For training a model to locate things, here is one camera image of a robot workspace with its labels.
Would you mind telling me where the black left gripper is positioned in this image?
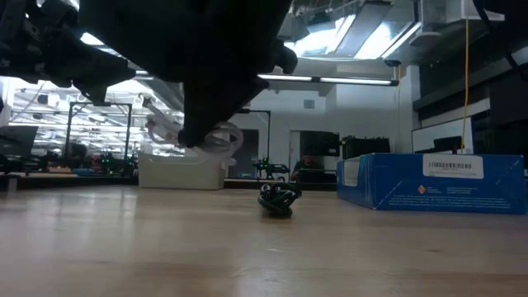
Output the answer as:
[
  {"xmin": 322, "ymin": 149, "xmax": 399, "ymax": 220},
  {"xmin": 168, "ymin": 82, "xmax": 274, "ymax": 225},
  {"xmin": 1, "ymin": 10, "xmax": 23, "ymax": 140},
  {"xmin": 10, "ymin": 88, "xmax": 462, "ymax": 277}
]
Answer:
[{"xmin": 77, "ymin": 0, "xmax": 299, "ymax": 149}]

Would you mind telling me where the white grey braided cable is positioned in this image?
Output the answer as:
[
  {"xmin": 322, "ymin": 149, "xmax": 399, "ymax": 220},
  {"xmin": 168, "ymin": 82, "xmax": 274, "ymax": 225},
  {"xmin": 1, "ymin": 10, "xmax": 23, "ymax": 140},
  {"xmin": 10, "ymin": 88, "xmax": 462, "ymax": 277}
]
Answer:
[{"xmin": 142, "ymin": 97, "xmax": 245, "ymax": 162}]

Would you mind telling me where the clear plastic bin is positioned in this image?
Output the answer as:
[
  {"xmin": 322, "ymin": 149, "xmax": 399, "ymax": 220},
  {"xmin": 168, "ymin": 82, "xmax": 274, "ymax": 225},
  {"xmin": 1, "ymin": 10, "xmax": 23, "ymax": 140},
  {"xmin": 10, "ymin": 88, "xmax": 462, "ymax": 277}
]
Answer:
[{"xmin": 137, "ymin": 148, "xmax": 228, "ymax": 191}]

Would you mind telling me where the person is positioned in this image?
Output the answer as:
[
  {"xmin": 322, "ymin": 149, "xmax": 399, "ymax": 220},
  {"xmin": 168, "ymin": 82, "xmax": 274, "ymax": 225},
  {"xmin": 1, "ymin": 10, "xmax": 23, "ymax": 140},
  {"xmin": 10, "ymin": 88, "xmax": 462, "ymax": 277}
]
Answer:
[{"xmin": 290, "ymin": 148, "xmax": 328, "ymax": 183}]

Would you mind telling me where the black computer monitor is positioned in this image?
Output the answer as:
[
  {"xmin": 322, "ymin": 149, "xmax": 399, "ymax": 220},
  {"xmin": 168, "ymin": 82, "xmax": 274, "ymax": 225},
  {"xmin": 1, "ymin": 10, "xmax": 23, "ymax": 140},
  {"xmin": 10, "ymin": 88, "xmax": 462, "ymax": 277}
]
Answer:
[
  {"xmin": 342, "ymin": 134, "xmax": 391, "ymax": 160},
  {"xmin": 299, "ymin": 130, "xmax": 342, "ymax": 158},
  {"xmin": 0, "ymin": 125, "xmax": 40, "ymax": 160}
]

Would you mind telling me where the ceiling light strip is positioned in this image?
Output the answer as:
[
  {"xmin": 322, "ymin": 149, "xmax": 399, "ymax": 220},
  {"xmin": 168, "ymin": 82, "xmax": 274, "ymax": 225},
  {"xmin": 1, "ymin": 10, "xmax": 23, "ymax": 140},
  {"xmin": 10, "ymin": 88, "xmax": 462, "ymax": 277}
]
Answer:
[{"xmin": 257, "ymin": 73, "xmax": 400, "ymax": 87}]

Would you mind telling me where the whiteboard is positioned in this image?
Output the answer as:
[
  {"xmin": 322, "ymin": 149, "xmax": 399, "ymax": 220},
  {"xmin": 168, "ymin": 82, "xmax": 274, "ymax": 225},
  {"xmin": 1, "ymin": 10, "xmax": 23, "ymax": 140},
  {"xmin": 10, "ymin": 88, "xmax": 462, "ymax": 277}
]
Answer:
[{"xmin": 411, "ymin": 116, "xmax": 474, "ymax": 155}]

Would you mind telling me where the blue game controller box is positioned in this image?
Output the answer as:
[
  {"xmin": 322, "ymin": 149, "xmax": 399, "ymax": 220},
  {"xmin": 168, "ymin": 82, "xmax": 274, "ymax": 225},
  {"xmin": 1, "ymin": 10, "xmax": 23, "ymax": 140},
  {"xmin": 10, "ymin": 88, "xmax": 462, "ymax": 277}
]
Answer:
[{"xmin": 336, "ymin": 153, "xmax": 527, "ymax": 215}]

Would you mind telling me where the black metal stand frame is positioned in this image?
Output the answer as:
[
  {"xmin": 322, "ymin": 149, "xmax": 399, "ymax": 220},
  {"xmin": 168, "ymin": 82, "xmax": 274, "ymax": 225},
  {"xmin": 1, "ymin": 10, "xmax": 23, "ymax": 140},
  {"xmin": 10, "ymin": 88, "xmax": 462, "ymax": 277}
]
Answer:
[
  {"xmin": 236, "ymin": 108, "xmax": 272, "ymax": 179},
  {"xmin": 63, "ymin": 101, "xmax": 134, "ymax": 167}
]

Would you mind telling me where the thick black coiled cable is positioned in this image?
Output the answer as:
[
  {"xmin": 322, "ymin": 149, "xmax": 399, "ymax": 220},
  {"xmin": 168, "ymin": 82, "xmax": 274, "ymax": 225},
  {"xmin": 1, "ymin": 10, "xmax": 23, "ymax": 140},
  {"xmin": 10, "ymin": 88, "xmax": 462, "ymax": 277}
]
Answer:
[{"xmin": 257, "ymin": 181, "xmax": 304, "ymax": 219}]

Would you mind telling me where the black aluminium table frame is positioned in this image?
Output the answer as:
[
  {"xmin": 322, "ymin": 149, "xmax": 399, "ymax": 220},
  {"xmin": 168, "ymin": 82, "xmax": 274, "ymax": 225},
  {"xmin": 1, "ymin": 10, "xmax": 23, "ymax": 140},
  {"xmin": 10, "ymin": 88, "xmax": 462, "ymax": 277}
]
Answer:
[{"xmin": 0, "ymin": 174, "xmax": 339, "ymax": 192}]

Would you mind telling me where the yellow cord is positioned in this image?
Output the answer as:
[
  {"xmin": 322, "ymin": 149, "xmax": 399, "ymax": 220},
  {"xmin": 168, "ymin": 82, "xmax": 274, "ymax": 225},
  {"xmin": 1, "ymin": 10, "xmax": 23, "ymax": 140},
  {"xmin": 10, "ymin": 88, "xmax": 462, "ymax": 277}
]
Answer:
[{"xmin": 461, "ymin": 18, "xmax": 472, "ymax": 154}]

